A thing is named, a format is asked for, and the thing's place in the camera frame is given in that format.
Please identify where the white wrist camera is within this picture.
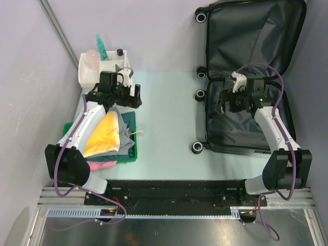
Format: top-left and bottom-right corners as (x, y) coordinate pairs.
(231, 72), (247, 93)
(117, 68), (134, 87)

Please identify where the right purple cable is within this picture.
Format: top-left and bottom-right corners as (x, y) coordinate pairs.
(237, 63), (298, 241)

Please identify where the pink plastic pouch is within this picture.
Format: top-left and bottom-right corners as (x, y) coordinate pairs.
(87, 50), (100, 69)

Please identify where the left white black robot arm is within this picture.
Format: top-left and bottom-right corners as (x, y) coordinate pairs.
(45, 67), (141, 205)

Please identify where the small black capped bottle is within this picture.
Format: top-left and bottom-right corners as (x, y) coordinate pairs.
(116, 49), (124, 56)

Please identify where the teal toothpaste tube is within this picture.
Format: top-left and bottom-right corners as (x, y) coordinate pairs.
(96, 34), (109, 61)

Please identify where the pink cloth garment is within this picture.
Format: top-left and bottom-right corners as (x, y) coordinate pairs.
(87, 160), (117, 171)

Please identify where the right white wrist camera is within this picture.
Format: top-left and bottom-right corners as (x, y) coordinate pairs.
(231, 72), (247, 93)

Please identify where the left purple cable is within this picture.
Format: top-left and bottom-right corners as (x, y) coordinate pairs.
(48, 64), (128, 231)

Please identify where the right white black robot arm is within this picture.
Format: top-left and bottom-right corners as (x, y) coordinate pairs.
(221, 72), (312, 206)

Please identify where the green plastic tray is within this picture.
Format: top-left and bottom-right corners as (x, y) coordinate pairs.
(58, 107), (136, 163)

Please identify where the space astronaut hardshell suitcase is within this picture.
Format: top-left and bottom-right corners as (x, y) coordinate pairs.
(192, 1), (306, 154)

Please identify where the white drawer organizer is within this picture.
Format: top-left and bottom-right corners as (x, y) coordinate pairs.
(78, 50), (135, 89)

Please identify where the purple cable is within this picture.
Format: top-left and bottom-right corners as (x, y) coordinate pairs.
(48, 64), (128, 231)
(237, 63), (298, 241)

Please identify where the grey slotted cable duct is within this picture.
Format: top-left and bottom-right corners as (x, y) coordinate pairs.
(48, 208), (240, 219)

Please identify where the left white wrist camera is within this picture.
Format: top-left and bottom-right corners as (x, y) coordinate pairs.
(117, 68), (134, 87)

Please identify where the grey blue garment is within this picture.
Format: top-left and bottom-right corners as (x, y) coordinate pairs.
(108, 107), (136, 156)

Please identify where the teal green garment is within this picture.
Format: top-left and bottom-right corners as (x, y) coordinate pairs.
(86, 111), (137, 163)

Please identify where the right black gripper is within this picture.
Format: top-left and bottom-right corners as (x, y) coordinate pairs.
(215, 87), (251, 114)

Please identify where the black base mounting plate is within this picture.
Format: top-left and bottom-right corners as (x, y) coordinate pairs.
(52, 179), (269, 216)

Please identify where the yellow cloth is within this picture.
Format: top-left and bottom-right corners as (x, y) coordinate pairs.
(83, 111), (120, 157)

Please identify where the aluminium frame rail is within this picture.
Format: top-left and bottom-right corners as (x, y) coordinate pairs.
(37, 187), (316, 209)

